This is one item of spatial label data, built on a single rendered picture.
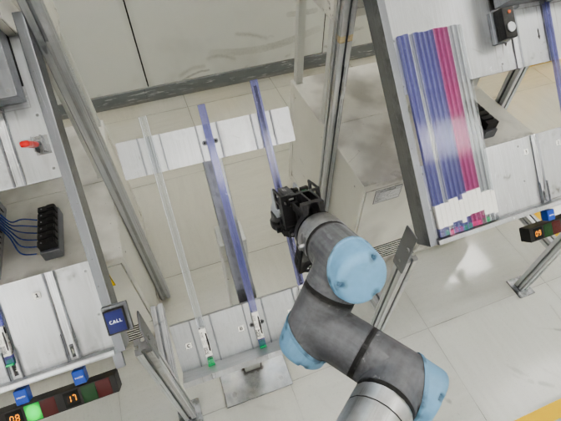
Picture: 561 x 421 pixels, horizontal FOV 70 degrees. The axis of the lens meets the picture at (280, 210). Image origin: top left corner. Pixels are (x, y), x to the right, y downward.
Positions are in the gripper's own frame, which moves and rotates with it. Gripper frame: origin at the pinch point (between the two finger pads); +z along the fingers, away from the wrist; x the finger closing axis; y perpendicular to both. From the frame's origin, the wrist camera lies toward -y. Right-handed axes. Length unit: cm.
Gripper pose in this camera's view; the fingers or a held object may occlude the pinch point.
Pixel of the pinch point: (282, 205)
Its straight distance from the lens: 82.7
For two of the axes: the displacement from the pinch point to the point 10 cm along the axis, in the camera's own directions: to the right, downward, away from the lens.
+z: -2.9, -3.3, 9.0
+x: -9.4, 2.6, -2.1
